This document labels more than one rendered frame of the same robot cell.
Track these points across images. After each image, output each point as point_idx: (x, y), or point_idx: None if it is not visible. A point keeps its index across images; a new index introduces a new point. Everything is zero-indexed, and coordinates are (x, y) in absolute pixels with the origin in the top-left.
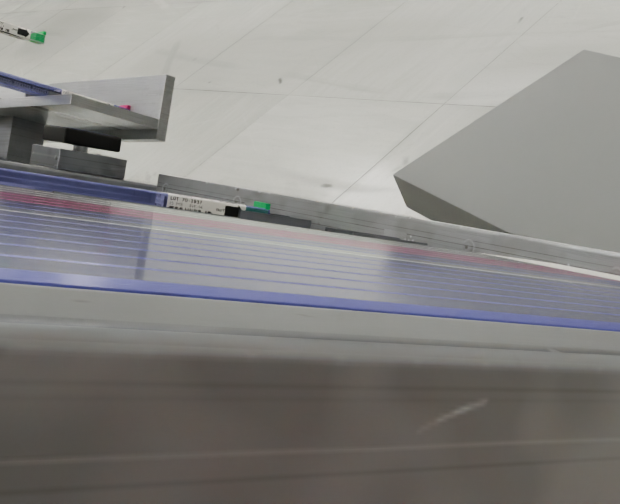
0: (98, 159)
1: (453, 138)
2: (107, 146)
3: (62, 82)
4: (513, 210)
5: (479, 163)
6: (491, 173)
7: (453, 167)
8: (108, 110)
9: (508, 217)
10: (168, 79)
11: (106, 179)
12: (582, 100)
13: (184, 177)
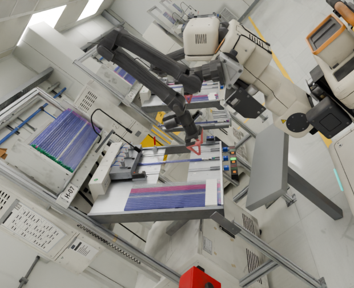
0: (210, 141)
1: (264, 130)
2: (212, 139)
3: (226, 110)
4: (256, 150)
5: (261, 138)
6: (260, 141)
7: (259, 137)
8: (221, 125)
9: (254, 151)
10: (230, 118)
11: (212, 143)
12: (275, 128)
13: (220, 143)
